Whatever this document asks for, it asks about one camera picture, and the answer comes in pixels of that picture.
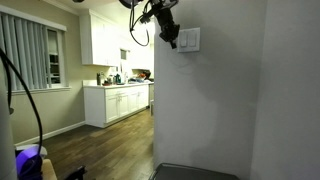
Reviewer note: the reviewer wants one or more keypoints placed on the white framed window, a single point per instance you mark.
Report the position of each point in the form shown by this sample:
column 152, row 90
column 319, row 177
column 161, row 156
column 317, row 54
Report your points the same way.
column 53, row 56

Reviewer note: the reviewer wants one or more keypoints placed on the white kitchen base cabinet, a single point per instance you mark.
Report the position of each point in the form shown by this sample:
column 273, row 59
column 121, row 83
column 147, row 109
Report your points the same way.
column 116, row 105

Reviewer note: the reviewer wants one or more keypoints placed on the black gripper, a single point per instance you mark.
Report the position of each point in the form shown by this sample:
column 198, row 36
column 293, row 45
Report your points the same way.
column 165, row 20

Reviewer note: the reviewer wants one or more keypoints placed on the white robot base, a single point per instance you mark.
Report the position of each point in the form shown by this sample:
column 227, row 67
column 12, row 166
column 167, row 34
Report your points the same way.
column 6, row 140

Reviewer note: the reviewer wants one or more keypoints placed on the white baseboard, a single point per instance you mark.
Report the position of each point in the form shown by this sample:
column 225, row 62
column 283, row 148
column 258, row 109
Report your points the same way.
column 50, row 134

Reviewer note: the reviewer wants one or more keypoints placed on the white kitchen wall cabinet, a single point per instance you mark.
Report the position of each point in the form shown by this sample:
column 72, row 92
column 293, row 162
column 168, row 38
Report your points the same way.
column 100, row 38

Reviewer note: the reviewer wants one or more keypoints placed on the black chair part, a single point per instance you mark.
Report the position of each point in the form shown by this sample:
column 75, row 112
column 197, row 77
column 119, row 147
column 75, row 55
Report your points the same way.
column 76, row 173

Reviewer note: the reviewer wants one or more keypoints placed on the white vertical window blinds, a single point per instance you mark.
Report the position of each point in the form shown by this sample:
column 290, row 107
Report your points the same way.
column 23, row 53

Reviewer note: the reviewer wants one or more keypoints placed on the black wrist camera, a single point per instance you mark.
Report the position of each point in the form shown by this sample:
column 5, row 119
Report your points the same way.
column 146, row 17

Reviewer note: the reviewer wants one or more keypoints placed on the green bottle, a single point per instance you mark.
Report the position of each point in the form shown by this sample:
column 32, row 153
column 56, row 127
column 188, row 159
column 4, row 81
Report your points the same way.
column 117, row 79

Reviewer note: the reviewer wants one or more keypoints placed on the dark bottle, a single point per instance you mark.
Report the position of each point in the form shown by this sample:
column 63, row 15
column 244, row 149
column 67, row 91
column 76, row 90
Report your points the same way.
column 98, row 79

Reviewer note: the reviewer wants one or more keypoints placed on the grey bin lid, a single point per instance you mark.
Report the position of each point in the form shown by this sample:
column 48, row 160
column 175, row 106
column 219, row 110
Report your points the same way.
column 193, row 171

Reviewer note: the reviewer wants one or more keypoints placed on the tan wooden board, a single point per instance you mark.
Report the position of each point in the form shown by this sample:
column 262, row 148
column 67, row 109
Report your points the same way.
column 49, row 170

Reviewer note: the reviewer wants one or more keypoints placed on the purple lit device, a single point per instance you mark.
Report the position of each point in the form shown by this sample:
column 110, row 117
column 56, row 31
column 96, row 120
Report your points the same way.
column 28, row 163

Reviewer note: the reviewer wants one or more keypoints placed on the red and dark counter clutter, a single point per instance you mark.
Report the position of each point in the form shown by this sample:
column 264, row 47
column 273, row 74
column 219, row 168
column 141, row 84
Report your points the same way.
column 141, row 76

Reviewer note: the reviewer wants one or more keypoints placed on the white double light switch plate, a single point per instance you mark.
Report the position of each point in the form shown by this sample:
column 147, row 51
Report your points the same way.
column 188, row 39

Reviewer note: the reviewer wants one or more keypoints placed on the white rocker light switch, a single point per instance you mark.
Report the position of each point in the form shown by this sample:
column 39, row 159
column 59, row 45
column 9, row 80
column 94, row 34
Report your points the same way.
column 183, row 39
column 192, row 38

